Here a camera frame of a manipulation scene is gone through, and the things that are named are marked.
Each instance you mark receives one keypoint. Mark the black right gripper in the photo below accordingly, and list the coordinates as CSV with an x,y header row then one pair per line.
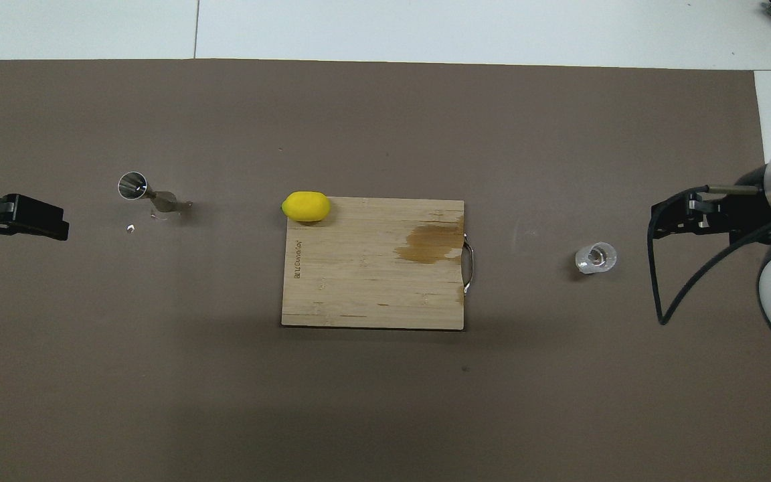
x,y
750,207

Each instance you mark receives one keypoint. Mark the small clear glass cup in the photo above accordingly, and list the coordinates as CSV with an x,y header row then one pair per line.
x,y
595,258

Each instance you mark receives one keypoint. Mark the steel double jigger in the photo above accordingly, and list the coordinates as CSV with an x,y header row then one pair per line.
x,y
163,201

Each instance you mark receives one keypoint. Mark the yellow lemon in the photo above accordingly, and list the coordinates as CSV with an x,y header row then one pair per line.
x,y
306,206

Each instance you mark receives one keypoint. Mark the wooden cutting board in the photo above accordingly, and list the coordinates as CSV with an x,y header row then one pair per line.
x,y
359,268

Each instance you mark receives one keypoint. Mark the brown table mat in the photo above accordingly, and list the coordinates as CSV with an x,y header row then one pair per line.
x,y
359,402

